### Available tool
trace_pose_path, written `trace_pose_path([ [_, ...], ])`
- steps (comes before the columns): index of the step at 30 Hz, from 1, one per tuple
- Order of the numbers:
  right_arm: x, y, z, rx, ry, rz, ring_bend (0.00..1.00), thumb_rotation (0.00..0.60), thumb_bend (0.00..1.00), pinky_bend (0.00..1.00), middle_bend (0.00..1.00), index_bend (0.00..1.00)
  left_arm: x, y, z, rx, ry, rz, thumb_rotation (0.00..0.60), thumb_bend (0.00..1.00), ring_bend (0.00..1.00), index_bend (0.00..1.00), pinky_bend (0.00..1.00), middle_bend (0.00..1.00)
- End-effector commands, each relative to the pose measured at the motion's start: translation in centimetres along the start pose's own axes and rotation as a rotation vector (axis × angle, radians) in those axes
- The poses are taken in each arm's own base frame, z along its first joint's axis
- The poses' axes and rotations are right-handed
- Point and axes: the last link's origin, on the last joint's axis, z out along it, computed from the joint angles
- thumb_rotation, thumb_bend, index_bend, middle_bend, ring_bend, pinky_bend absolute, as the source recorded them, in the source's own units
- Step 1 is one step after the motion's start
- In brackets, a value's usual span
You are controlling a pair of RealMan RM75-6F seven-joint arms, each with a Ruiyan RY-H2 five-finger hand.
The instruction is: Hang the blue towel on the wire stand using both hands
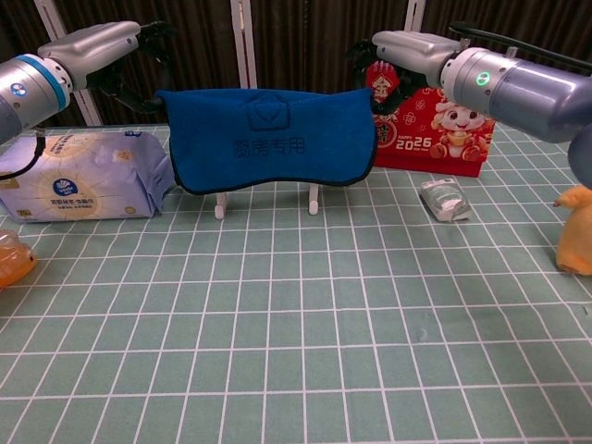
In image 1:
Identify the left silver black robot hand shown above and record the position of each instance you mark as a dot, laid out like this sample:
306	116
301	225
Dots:
92	48

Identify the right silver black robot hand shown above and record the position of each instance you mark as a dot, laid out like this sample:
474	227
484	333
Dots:
411	53

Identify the blue microfiber cloth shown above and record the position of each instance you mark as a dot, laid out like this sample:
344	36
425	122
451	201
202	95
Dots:
273	139

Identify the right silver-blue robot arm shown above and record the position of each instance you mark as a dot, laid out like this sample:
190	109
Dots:
522	92

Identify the small silver metal rack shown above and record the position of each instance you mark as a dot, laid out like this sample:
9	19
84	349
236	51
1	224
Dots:
222	205

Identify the red desk calendar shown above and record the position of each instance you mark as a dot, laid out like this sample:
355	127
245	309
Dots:
458	139

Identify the pale blue tissue pack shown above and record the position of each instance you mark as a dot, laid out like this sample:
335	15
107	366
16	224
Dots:
78	180

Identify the orange drink bottle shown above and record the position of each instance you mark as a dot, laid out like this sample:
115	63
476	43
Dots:
14	261

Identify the yellow plush toy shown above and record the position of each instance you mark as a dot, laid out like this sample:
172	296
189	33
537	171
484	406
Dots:
578	231

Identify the green grid tablecloth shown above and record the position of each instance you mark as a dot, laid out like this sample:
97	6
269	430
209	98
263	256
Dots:
296	324

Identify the white partition frame post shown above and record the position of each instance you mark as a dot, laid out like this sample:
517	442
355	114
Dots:
242	46
415	16
48	18

